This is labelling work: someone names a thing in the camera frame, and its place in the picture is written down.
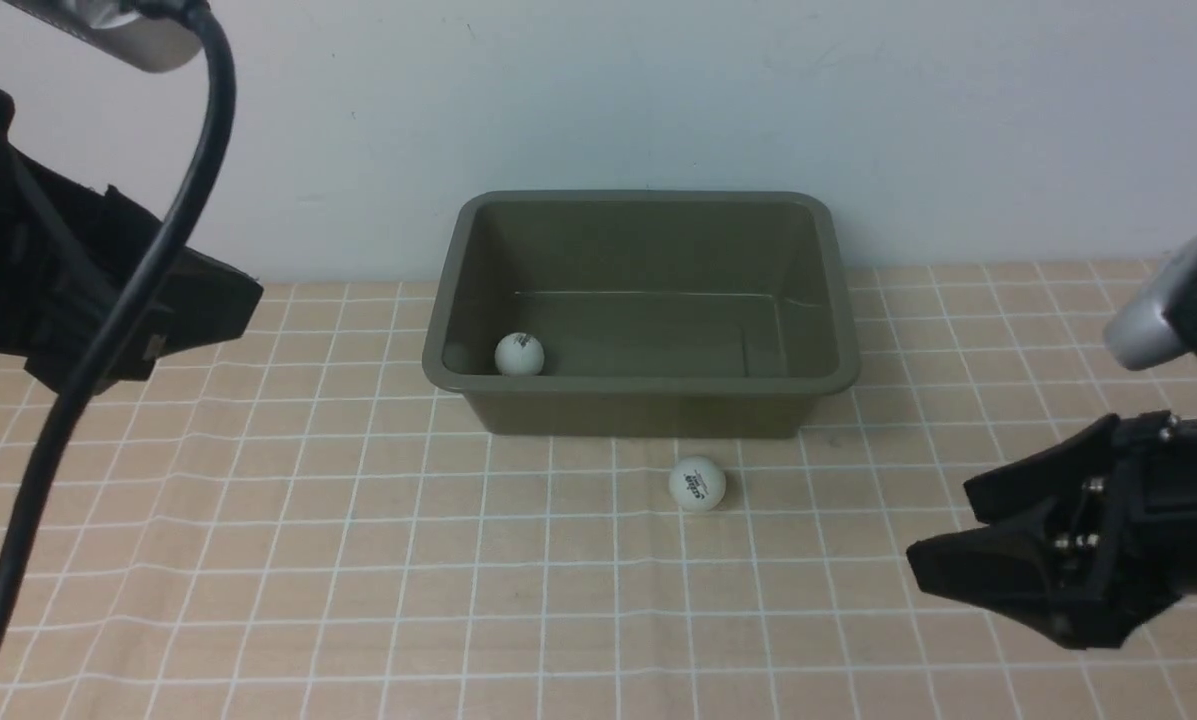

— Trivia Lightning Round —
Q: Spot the white ping-pong ball with logo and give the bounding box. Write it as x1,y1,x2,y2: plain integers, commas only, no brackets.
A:
667,456,729,512

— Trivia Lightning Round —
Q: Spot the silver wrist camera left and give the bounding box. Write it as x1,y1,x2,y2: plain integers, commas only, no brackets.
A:
8,1,202,74

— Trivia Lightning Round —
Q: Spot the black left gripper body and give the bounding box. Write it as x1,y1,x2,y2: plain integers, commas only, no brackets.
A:
0,89,162,392

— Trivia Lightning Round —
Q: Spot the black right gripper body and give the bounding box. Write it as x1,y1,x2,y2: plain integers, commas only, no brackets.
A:
1052,411,1197,626

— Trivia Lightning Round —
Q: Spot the peach grid-pattern tablecloth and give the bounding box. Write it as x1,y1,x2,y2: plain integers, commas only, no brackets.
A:
0,261,1197,719

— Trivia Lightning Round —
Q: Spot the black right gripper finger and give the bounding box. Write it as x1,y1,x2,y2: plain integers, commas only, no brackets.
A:
906,500,1179,651
964,414,1122,524

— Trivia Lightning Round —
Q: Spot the black camera cable left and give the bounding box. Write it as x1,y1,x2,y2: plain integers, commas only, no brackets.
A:
0,0,237,716

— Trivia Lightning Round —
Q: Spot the olive green plastic bin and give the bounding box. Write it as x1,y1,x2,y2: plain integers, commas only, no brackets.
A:
421,190,862,439

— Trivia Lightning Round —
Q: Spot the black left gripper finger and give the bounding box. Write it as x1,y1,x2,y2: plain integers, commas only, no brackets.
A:
147,248,265,373

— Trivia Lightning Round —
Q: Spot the plain white ping-pong ball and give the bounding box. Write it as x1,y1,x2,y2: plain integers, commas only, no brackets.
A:
494,332,546,377

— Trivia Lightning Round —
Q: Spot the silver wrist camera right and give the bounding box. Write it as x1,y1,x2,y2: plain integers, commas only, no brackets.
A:
1104,236,1197,372

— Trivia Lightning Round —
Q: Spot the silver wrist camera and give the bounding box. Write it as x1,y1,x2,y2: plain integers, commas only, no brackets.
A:
1104,236,1197,372
8,1,202,74

